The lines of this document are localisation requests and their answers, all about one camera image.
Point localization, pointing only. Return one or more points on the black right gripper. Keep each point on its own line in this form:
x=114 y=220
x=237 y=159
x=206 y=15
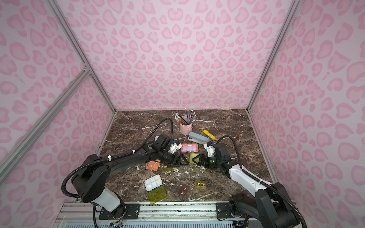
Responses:
x=205 y=161

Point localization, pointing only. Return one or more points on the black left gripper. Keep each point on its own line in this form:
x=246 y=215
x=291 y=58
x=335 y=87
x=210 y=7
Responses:
x=174 y=158

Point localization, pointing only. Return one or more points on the green pillbox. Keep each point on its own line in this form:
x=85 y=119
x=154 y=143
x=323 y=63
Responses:
x=194 y=158
x=155 y=188
x=167 y=169

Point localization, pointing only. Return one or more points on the pink red rectangular pillbox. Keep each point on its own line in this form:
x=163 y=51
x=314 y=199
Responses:
x=189 y=148

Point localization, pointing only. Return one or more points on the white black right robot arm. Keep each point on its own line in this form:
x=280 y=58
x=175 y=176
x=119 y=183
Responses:
x=270 y=204

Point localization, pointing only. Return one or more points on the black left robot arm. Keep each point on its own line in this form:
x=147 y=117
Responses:
x=90 y=178

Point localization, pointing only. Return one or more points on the grey blue stapler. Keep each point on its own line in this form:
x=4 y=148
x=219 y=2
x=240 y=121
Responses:
x=194 y=137

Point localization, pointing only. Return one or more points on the small yellow pillbox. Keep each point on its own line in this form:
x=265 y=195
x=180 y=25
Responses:
x=200 y=185

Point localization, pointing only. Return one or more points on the yellow glue stick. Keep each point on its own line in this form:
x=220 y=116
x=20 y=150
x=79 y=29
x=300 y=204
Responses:
x=207 y=133

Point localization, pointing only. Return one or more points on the small orange pillbox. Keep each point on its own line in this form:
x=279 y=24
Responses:
x=153 y=165

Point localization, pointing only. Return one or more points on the pink pencil cup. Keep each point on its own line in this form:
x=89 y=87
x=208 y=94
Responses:
x=186 y=126

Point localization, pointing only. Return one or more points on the small dark red pillbox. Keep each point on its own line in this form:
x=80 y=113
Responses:
x=183 y=190

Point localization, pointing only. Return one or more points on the green pillbox front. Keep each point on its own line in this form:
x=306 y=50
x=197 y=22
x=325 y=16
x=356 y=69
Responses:
x=155 y=188

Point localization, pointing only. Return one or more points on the pencils in cup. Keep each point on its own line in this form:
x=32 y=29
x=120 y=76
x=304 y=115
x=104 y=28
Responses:
x=190 y=113

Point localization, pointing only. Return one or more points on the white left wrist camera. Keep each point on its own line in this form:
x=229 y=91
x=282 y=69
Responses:
x=174 y=148

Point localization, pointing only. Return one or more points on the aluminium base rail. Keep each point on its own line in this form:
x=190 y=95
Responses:
x=188 y=214

